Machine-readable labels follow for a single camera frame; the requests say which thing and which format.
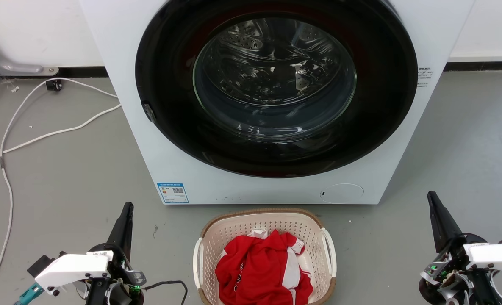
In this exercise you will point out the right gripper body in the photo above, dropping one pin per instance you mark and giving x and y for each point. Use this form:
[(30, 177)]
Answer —
[(450, 271)]

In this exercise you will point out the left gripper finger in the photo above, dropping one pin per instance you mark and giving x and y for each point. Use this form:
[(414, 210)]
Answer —
[(129, 233), (118, 231)]

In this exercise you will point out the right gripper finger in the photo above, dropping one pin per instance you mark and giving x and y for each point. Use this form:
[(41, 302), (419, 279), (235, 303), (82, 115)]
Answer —
[(447, 226), (435, 224)]

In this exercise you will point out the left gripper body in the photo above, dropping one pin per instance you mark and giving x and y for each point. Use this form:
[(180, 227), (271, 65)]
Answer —
[(121, 271)]

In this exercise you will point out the beige perforated laundry basket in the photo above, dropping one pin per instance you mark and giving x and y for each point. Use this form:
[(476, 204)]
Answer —
[(234, 231)]

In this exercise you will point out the blue energy label sticker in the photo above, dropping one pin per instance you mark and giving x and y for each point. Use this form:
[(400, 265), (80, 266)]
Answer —
[(173, 193)]

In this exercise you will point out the round white filter cover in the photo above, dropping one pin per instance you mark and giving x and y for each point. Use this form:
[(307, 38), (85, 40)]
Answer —
[(342, 193)]

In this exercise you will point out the black round washer door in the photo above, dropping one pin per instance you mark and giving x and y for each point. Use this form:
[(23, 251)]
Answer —
[(170, 127)]

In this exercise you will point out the red and white garment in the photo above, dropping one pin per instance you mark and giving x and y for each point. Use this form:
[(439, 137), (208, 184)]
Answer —
[(259, 267)]

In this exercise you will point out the small printed text sticker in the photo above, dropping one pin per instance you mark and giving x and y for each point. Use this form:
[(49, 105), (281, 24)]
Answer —
[(424, 76)]

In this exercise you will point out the small black floor clip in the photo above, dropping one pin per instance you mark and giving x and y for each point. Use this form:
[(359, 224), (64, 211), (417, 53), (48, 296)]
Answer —
[(54, 85)]

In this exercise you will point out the white front-load washing machine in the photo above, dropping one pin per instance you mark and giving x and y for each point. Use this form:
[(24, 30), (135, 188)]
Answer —
[(119, 46)]

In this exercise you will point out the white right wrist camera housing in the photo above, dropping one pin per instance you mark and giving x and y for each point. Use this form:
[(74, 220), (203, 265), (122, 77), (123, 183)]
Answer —
[(494, 255)]

